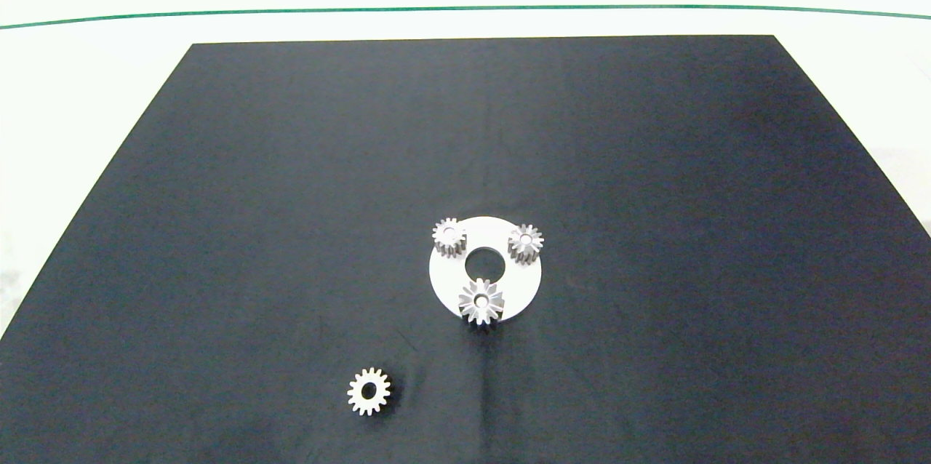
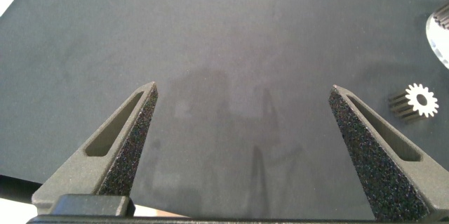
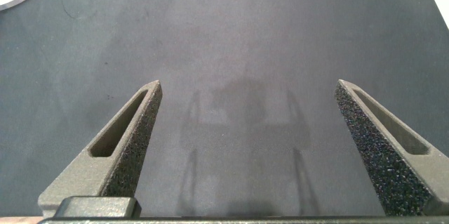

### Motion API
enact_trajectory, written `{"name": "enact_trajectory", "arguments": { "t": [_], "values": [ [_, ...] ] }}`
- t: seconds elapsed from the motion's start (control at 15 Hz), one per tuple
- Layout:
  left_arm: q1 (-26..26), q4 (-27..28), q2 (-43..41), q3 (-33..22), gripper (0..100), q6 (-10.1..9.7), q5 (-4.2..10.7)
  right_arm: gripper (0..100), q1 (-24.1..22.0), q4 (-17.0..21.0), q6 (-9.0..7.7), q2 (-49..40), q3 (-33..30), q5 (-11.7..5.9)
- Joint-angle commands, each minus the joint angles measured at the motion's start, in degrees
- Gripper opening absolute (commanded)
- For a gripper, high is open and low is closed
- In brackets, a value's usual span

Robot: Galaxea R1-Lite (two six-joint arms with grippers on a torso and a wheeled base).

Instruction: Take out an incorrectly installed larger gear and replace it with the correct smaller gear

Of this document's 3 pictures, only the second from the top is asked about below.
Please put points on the small steel gear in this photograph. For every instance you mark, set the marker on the small steel gear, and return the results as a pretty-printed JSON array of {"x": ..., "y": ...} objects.
[{"x": 430, "y": 102}]

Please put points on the round white plate with pins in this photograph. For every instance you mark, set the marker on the round white plate with pins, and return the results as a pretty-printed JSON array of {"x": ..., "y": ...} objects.
[{"x": 438, "y": 43}]

